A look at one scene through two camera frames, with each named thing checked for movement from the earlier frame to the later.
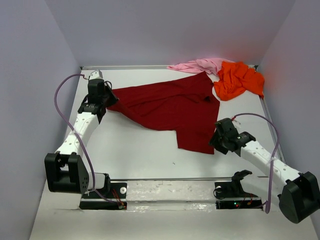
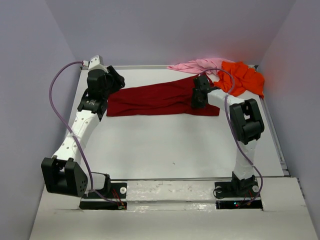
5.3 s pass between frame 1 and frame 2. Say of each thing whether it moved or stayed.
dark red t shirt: moved
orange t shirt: stayed
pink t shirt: stayed
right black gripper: moved
